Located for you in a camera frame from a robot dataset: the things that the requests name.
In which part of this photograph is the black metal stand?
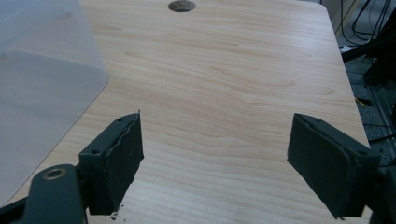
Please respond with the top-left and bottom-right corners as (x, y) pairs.
(340, 17), (396, 87)

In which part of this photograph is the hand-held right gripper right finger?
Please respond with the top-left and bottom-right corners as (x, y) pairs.
(286, 112), (382, 220)

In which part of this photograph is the metal floor rail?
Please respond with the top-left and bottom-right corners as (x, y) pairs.
(367, 83), (396, 157)

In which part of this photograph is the yellow black floor tape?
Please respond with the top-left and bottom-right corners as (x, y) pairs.
(354, 96), (374, 107)

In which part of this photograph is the clear plastic storage box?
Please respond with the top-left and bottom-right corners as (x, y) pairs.
(0, 0), (110, 206)

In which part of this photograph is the black floor cable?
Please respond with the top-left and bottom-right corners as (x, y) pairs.
(362, 122), (396, 145)

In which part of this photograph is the bundle of black cables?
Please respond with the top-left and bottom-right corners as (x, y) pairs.
(339, 0), (394, 48)

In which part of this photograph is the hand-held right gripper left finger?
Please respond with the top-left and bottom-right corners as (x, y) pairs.
(78, 111), (145, 217)

